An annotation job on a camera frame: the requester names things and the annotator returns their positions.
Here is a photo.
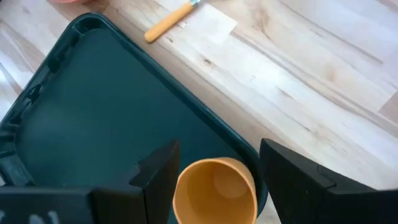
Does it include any orange plastic cup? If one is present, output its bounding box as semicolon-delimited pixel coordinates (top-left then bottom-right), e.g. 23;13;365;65
172;157;258;224

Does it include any spoon with orange handle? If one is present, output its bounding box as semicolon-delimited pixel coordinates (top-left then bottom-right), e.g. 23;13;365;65
144;0;203;44

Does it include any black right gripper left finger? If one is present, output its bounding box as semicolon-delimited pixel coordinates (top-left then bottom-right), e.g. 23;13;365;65
90;139;182;224

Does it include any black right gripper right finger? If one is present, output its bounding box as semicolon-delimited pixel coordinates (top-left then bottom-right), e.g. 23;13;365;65
259;138;398;224

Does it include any orange round plate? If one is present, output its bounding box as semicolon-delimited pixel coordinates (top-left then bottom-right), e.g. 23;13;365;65
48;0;94;6

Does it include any dark green plastic tray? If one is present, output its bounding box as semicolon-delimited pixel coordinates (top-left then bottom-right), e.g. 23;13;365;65
0;12;269;224

